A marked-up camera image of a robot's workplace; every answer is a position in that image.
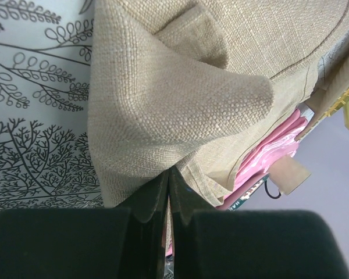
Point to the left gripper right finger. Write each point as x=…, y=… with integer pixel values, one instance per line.
x=193, y=230

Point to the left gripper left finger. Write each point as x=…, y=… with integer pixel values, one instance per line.
x=140, y=235

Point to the beige cloth napkin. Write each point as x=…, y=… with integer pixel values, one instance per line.
x=198, y=84

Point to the pink placemat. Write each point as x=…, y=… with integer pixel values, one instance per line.
x=255, y=167

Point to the floral tablecloth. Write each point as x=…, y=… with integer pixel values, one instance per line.
x=45, y=56

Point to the yellow woven bamboo tray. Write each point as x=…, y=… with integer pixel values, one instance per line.
x=337, y=96

